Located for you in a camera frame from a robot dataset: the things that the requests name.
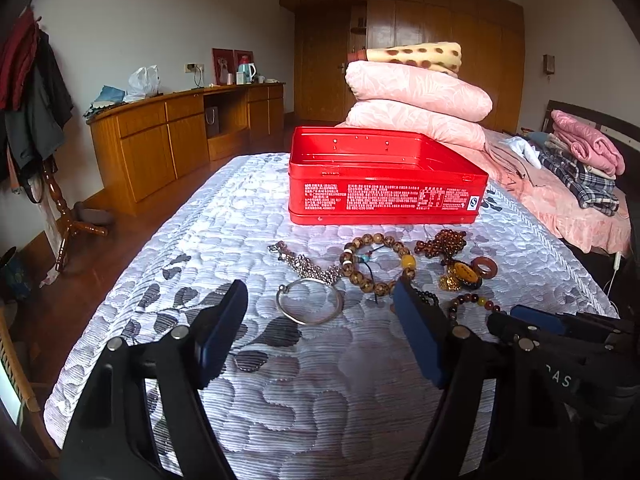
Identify small dark bead bracelet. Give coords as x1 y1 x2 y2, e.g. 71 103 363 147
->
446 291 502 328

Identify red-brown jade ring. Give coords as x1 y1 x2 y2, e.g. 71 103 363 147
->
470 256 500 281

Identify amber bead necklace with pendant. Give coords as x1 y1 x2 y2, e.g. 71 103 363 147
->
413 227 484 293

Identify large wooden bead bracelet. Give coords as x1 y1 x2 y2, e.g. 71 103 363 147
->
338 232 418 297

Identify silver chain necklace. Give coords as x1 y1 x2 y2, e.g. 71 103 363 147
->
267 239 344 286

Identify silver bangle bracelet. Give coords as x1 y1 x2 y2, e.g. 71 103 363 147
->
274 277 345 326

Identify pink bed cover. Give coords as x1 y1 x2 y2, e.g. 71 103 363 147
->
439 127 633 257

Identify white quilted leaf bedspread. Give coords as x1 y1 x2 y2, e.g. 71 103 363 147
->
43 152 614 480

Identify plaid folded clothes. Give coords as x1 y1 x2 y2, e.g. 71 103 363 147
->
539 148 620 217

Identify white cloth on bed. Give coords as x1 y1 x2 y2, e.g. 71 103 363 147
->
502 136 542 169

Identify folded pink garment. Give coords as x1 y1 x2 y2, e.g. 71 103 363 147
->
551 110 626 177

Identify grey-brown folded garment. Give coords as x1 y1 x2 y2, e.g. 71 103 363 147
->
484 129 539 186

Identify dark wooden headboard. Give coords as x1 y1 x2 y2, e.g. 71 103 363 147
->
541 100 640 198

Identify red metal tin box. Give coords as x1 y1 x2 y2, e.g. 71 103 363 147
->
288 127 488 226

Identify wooden coat rack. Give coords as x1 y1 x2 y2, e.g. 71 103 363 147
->
42 157 108 272

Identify lower pink folded quilt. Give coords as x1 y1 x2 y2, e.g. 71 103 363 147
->
344 100 486 151

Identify yellow brown-spotted blanket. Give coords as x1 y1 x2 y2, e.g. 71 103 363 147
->
347 41 462 77

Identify wooden sideboard cabinet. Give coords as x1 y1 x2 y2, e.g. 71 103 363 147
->
88 81 284 216

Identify blue folded cloth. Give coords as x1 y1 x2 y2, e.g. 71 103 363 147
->
84 86 126 120

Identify hanging dark clothes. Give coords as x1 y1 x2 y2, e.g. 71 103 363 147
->
1 8 74 192

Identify teal electric kettle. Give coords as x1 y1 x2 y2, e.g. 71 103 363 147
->
236 54 257 84

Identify white plastic bag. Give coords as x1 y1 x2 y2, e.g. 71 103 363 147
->
124 65 160 103

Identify wooden wardrobe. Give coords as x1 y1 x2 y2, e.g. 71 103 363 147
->
280 0 525 132

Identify wall switch box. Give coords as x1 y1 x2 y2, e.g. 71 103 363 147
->
542 54 555 76

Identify red picture frame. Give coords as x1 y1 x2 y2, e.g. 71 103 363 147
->
212 48 254 86

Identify wall power outlet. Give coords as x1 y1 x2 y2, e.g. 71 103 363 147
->
184 63 204 73

